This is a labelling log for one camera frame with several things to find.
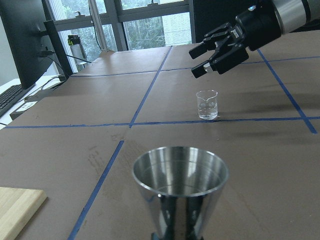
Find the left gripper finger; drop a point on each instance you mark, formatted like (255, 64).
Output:
(201, 69)

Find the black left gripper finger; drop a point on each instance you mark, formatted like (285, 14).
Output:
(201, 49)

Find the small glass measuring beaker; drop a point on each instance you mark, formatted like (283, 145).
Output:
(207, 104)

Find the steel jigger cup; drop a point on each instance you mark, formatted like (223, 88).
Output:
(180, 186)

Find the black computer monitor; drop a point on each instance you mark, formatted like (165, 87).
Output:
(33, 39)

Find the black box with label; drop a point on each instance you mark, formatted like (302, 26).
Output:
(30, 101)

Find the black keyboard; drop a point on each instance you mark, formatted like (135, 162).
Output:
(10, 97)

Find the wooden cutting board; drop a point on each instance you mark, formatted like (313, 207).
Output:
(17, 206)

